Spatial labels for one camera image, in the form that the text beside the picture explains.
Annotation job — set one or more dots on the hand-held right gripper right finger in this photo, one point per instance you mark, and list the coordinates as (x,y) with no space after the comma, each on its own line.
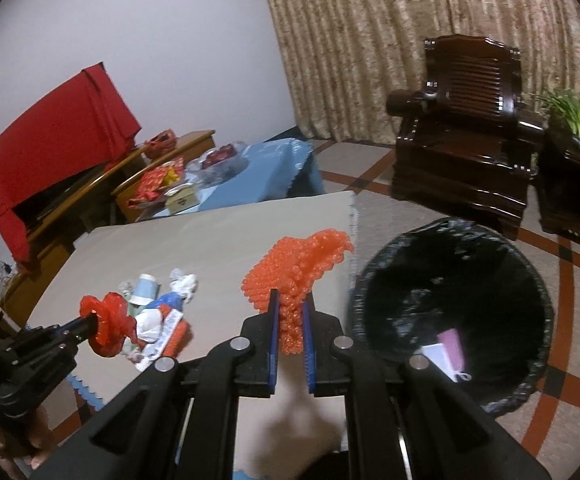
(310,355)

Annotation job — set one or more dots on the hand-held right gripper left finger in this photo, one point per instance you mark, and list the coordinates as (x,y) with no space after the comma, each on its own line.
(272,340)

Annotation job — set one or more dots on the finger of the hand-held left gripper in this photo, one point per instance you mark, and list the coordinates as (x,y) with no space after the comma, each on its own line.
(72,324)
(72,341)

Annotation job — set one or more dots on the black-lined trash bin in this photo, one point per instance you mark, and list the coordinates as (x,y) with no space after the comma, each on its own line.
(450,285)

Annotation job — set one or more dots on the person's left hand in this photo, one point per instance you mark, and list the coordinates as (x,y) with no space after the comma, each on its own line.
(39,435)

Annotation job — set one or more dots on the curved wooden cabinet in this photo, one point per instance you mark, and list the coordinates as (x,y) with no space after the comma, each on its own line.
(44,255)

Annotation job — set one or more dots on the white crumpled paper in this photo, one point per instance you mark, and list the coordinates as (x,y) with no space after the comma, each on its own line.
(148,326)

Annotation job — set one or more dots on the white bottle pale blue label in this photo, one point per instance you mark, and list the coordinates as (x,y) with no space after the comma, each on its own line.
(144,287)

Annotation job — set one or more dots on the small orange bubble wrap piece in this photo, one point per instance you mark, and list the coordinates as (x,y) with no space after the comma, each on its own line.
(182,341)

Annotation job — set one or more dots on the white blister strip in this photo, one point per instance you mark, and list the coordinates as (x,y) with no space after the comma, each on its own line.
(170,329)

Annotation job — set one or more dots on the crumpled white tissue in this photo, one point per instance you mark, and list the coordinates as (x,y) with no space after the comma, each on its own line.
(183,282)

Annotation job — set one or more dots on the grey table mat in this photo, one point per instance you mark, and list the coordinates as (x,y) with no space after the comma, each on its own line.
(209,240)

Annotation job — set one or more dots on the white paper tag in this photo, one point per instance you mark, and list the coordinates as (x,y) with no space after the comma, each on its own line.
(440,357)

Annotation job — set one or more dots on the black television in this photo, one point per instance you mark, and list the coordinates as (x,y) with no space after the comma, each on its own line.
(59,192)

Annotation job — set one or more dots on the pink card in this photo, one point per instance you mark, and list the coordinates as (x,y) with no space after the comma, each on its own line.
(452,347)

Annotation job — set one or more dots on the red and yellow snack packets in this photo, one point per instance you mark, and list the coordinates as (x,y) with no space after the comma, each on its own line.
(152,182)

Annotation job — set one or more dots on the small white box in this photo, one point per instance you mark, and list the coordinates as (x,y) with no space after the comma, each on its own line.
(180,200)

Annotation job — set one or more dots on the blue covered side table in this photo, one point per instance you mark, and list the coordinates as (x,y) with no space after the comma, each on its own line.
(270,175)

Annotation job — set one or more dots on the red cloth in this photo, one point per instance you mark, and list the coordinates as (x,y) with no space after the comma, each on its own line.
(44,145)

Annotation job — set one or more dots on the clear plastic bag red contents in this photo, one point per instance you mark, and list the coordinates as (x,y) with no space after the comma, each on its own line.
(219,160)

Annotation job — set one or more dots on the red woven basket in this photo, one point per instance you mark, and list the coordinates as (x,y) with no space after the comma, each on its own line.
(159,142)

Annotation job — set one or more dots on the wooden side table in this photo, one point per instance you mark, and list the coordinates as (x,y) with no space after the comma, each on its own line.
(194,142)

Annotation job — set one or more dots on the dark wooden armchair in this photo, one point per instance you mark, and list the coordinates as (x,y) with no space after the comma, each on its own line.
(465,150)

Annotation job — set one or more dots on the dark wooden plant stand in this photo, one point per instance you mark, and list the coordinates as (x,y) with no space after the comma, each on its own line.
(570,190)

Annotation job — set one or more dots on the beige patterned curtain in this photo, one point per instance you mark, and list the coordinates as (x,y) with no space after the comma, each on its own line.
(395,35)

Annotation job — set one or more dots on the green potted plant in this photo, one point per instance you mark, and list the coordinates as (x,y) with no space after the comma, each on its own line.
(577,115)

